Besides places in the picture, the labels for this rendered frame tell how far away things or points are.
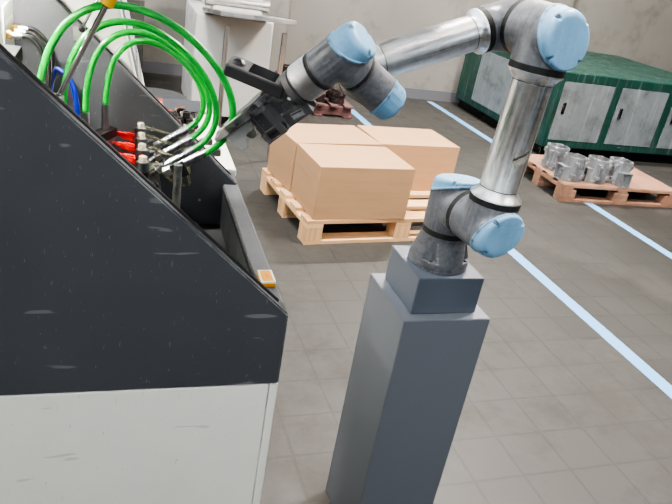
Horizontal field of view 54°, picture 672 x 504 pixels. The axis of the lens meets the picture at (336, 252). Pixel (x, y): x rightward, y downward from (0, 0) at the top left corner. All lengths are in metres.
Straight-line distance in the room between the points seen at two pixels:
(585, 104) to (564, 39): 5.50
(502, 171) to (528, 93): 0.17
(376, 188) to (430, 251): 2.18
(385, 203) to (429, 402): 2.20
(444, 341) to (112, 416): 0.81
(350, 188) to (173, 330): 2.59
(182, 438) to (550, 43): 1.04
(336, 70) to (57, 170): 0.48
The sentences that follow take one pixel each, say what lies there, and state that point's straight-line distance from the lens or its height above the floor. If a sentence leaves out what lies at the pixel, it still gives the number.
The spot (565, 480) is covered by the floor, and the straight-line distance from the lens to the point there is 2.60.
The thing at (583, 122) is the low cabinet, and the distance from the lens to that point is 6.94.
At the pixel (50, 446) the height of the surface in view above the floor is 0.67.
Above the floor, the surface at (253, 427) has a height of 0.68.
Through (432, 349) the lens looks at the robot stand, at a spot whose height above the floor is 0.71.
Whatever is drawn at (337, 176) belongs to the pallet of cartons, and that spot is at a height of 0.42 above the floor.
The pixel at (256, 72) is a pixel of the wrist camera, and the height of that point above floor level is 1.35.
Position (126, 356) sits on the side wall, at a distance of 1.24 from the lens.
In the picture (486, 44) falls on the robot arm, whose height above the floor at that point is 1.44.
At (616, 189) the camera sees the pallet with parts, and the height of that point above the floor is 0.13.
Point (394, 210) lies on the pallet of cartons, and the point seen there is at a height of 0.21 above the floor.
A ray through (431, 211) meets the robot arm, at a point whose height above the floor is 1.04.
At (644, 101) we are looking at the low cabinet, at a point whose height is 0.63.
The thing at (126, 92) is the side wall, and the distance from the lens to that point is 1.71.
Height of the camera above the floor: 1.59
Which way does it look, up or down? 25 degrees down
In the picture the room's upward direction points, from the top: 10 degrees clockwise
